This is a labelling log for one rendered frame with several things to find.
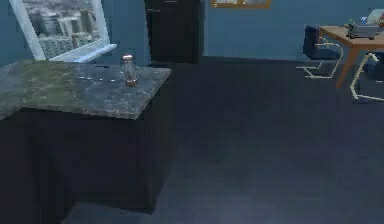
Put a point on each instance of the grey toaster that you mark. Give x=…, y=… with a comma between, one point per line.
x=363, y=30

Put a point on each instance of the black fridge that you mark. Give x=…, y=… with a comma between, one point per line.
x=175, y=30

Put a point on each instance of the glass shaker with copper cap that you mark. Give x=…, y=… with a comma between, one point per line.
x=129, y=73

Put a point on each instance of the white framed window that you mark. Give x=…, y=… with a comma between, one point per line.
x=63, y=26

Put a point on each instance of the white book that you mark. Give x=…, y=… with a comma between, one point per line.
x=375, y=16

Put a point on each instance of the dark blue cantilever chair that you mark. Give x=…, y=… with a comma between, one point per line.
x=370, y=71
x=316, y=45

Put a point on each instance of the dark stone-topped kitchen counter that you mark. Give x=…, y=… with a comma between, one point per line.
x=83, y=133

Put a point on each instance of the brown wooden table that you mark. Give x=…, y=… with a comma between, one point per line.
x=353, y=43

